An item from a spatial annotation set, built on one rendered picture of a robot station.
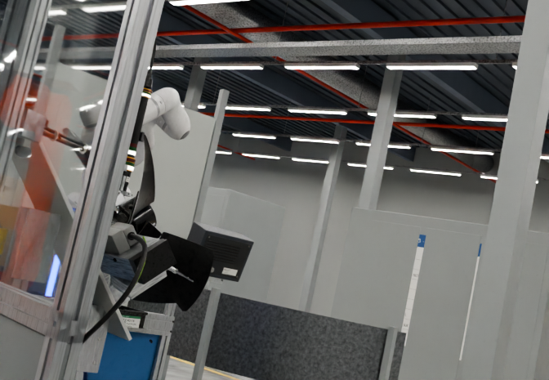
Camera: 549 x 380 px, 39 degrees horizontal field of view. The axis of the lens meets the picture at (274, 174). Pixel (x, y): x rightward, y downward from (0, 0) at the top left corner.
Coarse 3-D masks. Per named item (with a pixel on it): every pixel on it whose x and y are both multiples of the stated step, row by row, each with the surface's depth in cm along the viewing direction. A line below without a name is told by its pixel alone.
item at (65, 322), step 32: (128, 0) 119; (160, 0) 118; (128, 32) 116; (128, 64) 115; (128, 96) 117; (96, 128) 117; (128, 128) 116; (96, 160) 114; (96, 192) 113; (96, 224) 114; (96, 256) 113; (0, 288) 129; (64, 288) 113; (32, 320) 117; (64, 320) 110; (64, 352) 111
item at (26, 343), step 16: (0, 320) 127; (0, 336) 126; (16, 336) 121; (32, 336) 117; (0, 352) 124; (16, 352) 120; (32, 352) 116; (0, 368) 123; (16, 368) 119; (32, 368) 115; (64, 368) 111
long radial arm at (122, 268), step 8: (152, 240) 216; (136, 248) 214; (104, 256) 221; (112, 256) 216; (120, 256) 213; (128, 256) 211; (104, 264) 224; (112, 264) 219; (120, 264) 214; (128, 264) 210; (104, 272) 226; (112, 272) 222; (120, 272) 217; (128, 272) 213
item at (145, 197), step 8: (144, 136) 231; (144, 160) 237; (152, 160) 224; (144, 168) 236; (152, 168) 224; (144, 176) 235; (152, 176) 223; (144, 184) 233; (152, 184) 222; (144, 192) 231; (152, 192) 221; (144, 200) 228; (152, 200) 221; (136, 208) 236
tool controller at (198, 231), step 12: (192, 228) 325; (204, 228) 319; (216, 228) 330; (192, 240) 323; (204, 240) 318; (216, 240) 321; (228, 240) 325; (240, 240) 329; (216, 252) 323; (228, 252) 326; (240, 252) 330; (216, 264) 325; (228, 264) 328; (240, 264) 332; (216, 276) 327; (228, 276) 330
